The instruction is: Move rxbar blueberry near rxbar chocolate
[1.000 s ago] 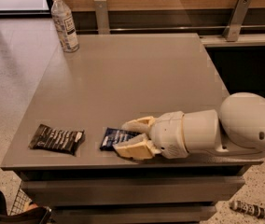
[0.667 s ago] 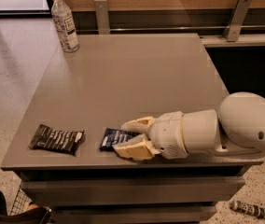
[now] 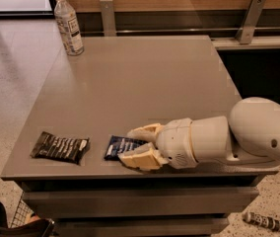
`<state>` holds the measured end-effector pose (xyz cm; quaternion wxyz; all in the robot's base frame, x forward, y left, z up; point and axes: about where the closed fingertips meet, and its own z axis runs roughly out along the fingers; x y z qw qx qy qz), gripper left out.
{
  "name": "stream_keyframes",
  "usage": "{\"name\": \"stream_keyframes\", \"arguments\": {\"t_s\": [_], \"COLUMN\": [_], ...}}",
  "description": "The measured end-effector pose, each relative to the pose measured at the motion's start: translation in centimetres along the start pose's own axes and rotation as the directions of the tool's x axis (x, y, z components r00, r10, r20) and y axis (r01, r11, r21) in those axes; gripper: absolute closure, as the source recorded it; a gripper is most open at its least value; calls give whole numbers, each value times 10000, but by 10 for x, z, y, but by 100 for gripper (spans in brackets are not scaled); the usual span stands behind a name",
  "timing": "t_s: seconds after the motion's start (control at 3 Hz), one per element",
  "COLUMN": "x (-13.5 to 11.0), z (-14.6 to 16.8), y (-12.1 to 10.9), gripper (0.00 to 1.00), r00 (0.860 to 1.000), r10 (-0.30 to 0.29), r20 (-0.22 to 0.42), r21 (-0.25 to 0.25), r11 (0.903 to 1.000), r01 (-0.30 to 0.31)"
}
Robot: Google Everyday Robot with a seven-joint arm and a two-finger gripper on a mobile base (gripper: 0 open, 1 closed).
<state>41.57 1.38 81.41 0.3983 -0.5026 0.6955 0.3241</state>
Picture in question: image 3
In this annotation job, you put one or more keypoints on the black and white striped stick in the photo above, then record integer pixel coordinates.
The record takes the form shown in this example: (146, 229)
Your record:
(262, 221)

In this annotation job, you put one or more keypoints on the right metal wall bracket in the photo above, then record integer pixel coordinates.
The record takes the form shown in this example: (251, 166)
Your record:
(252, 15)

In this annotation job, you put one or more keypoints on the grey cabinet with drawers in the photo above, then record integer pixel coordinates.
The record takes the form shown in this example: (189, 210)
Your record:
(115, 85)

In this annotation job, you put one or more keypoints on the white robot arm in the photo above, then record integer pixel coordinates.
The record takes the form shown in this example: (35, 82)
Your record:
(249, 136)

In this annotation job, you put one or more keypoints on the black rxbar chocolate wrapper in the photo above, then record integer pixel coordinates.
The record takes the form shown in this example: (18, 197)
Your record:
(58, 148)

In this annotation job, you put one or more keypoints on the wire mesh basket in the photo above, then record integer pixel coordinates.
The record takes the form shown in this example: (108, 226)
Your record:
(20, 213)

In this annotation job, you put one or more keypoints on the left metal wall bracket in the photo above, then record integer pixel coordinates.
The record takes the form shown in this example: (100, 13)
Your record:
(108, 18)

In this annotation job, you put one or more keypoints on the metal wall bracket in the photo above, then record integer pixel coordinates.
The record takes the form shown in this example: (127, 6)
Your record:
(108, 18)
(252, 15)

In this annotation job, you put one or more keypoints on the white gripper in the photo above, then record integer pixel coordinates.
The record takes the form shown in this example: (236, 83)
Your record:
(174, 143)

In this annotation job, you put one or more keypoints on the blue rxbar blueberry wrapper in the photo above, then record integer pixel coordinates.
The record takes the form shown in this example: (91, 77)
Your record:
(118, 144)

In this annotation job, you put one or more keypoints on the clear plastic water bottle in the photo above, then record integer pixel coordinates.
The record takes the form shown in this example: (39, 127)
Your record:
(68, 26)

